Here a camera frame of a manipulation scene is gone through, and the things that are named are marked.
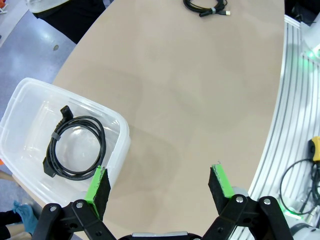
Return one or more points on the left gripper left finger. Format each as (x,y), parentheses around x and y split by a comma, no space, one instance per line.
(97,190)

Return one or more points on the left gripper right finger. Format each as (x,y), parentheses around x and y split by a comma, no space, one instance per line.
(220,190)

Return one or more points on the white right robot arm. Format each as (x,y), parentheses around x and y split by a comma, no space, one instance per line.
(313,37)

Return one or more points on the yellow emergency stop box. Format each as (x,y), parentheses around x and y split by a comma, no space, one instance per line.
(315,150)

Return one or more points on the clear plastic container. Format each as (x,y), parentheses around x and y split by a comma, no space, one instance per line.
(25,105)

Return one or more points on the white aluminium profile platform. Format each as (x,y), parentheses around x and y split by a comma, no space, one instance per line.
(287,100)

